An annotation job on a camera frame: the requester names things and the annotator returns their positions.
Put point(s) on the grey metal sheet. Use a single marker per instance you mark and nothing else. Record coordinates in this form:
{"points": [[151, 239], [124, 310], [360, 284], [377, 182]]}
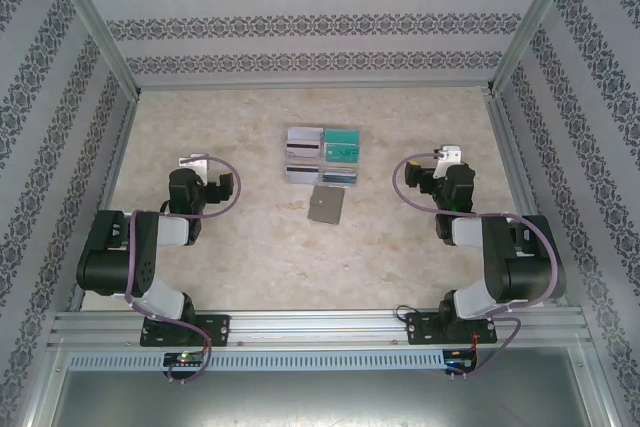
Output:
{"points": [[320, 399]]}

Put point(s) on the silver card black stripe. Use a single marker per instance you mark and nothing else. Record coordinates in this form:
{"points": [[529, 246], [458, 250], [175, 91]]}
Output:
{"points": [[302, 148], [302, 174]]}

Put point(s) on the silver card plain face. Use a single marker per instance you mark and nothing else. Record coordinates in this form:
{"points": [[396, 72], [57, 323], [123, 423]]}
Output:
{"points": [[305, 134]]}

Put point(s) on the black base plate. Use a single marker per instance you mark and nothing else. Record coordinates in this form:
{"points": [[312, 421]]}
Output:
{"points": [[217, 329], [420, 329]]}

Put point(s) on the clear acrylic card organizer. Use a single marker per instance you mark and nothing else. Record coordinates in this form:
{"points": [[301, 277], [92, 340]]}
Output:
{"points": [[322, 162]]}

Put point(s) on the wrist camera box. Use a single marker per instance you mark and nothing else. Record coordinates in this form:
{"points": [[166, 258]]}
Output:
{"points": [[450, 157], [195, 164]]}

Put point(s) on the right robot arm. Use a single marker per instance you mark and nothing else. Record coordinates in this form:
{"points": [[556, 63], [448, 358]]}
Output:
{"points": [[530, 267]]}

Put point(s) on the aluminium mounting rail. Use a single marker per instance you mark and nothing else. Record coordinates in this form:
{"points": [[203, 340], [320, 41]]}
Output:
{"points": [[320, 329]]}

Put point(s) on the blue striped card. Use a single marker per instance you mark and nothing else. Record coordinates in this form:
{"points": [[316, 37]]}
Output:
{"points": [[340, 178]]}

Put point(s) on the right circuit board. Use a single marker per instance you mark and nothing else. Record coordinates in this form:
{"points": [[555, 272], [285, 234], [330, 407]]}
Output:
{"points": [[460, 362]]}

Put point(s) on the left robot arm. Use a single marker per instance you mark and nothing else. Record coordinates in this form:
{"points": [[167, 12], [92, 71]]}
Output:
{"points": [[105, 267]]}

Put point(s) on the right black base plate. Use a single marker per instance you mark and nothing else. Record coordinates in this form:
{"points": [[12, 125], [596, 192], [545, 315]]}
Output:
{"points": [[420, 329]]}

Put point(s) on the aluminium frame post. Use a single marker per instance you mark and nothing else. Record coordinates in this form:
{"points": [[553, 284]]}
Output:
{"points": [[95, 22], [532, 22]]}

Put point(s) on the left circuit board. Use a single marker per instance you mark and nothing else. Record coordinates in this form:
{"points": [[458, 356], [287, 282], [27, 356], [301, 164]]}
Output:
{"points": [[185, 358]]}

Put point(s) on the circuit board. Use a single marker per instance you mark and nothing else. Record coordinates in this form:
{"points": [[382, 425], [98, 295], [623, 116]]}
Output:
{"points": [[185, 358], [460, 362]]}

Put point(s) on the aluminium side rail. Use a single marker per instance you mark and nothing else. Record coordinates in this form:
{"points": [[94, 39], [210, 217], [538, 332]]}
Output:
{"points": [[119, 147], [510, 147]]}

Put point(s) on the grey card holder wallet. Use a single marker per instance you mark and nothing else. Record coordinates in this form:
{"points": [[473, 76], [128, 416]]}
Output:
{"points": [[325, 204]]}

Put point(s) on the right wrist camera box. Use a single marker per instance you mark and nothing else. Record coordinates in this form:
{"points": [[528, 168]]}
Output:
{"points": [[450, 157]]}

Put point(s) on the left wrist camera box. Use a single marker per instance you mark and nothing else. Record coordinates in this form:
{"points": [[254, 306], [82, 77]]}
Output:
{"points": [[195, 164]]}

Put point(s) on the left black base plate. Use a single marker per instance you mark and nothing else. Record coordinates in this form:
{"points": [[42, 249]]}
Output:
{"points": [[217, 329]]}

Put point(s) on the thin aluminium back rail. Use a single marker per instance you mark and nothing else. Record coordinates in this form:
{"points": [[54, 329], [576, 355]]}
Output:
{"points": [[315, 85]]}

